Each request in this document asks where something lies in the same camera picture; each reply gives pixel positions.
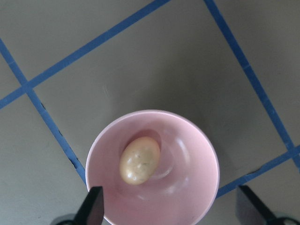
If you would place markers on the beige egg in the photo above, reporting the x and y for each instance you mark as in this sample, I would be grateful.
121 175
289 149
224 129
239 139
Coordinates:
139 160

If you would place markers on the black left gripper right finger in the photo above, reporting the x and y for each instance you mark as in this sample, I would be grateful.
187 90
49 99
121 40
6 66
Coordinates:
250 209

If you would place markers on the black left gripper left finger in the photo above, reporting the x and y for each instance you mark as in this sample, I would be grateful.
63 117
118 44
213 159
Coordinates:
91 211

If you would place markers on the pink bowl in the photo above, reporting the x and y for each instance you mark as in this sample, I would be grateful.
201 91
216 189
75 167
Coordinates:
182 189

